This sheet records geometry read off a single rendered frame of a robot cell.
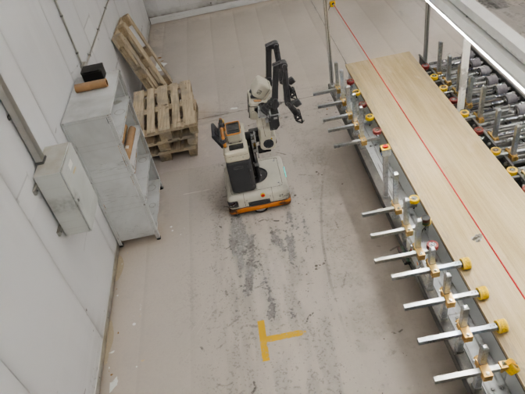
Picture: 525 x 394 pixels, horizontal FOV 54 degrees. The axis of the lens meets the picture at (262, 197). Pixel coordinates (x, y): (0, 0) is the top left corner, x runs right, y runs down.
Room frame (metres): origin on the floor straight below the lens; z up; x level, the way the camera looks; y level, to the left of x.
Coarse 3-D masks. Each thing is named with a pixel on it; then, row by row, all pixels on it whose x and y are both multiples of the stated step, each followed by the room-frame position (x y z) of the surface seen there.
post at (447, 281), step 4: (448, 272) 1.95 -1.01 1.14; (444, 276) 1.95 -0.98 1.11; (448, 276) 1.92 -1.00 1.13; (444, 280) 1.95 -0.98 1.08; (448, 280) 1.92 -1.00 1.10; (444, 284) 1.94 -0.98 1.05; (448, 284) 1.92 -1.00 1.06; (444, 288) 1.93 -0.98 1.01; (448, 288) 1.92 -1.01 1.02; (444, 292) 1.93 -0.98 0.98; (448, 292) 1.92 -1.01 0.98; (444, 304) 1.92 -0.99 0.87; (444, 308) 1.92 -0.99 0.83; (440, 312) 1.95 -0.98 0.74; (444, 312) 1.92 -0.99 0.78; (444, 316) 1.92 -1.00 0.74
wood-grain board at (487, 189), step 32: (352, 64) 5.25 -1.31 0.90; (384, 64) 5.10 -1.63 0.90; (416, 64) 4.95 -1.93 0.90; (384, 96) 4.44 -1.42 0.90; (416, 96) 4.32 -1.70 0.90; (384, 128) 3.90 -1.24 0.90; (416, 128) 3.79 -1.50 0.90; (448, 128) 3.69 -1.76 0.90; (416, 160) 3.34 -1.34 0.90; (448, 160) 3.26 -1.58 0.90; (480, 160) 3.17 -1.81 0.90; (416, 192) 2.96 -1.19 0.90; (448, 192) 2.88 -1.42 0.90; (480, 192) 2.81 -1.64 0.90; (512, 192) 2.74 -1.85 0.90; (448, 224) 2.55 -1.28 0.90; (480, 224) 2.49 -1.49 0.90; (512, 224) 2.43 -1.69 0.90; (480, 256) 2.21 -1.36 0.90; (512, 256) 2.15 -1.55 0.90; (512, 288) 1.91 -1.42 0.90; (512, 320) 1.69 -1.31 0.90; (512, 352) 1.49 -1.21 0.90
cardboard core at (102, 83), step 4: (96, 80) 4.61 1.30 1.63; (100, 80) 4.59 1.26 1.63; (104, 80) 4.58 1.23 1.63; (76, 84) 4.60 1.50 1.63; (80, 84) 4.58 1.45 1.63; (84, 84) 4.57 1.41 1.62; (88, 84) 4.57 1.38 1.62; (92, 84) 4.56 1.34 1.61; (96, 84) 4.56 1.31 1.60; (100, 84) 4.56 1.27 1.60; (104, 84) 4.56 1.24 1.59; (108, 84) 4.61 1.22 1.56; (76, 88) 4.56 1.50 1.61; (80, 88) 4.56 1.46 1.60; (84, 88) 4.56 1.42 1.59; (88, 88) 4.56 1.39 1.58; (92, 88) 4.56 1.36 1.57; (96, 88) 4.57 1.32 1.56
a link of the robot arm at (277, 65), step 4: (280, 60) 4.23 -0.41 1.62; (284, 60) 4.21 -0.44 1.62; (272, 64) 4.23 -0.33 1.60; (276, 64) 4.19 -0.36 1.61; (280, 64) 4.16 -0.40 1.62; (276, 68) 4.16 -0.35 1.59; (280, 68) 4.16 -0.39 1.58; (276, 72) 4.17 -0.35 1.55; (276, 76) 4.17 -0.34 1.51; (276, 80) 4.17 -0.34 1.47; (272, 84) 4.20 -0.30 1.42; (276, 84) 4.17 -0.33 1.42; (272, 88) 4.19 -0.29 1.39; (276, 88) 4.17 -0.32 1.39; (272, 92) 4.19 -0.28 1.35; (276, 92) 4.17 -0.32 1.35; (272, 96) 4.18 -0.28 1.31; (276, 96) 4.17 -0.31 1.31; (276, 100) 4.15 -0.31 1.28; (272, 104) 4.15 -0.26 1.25; (276, 104) 4.15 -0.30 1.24; (276, 108) 4.15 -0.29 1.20
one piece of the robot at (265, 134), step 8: (248, 96) 4.42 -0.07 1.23; (248, 104) 4.42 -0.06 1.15; (256, 104) 4.28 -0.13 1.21; (248, 112) 4.46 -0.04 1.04; (256, 120) 4.38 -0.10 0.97; (264, 120) 4.35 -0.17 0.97; (264, 128) 4.32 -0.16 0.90; (256, 136) 4.53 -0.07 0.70; (264, 136) 4.31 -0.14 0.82; (272, 136) 4.31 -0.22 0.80; (264, 144) 4.30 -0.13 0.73; (272, 144) 4.30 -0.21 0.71
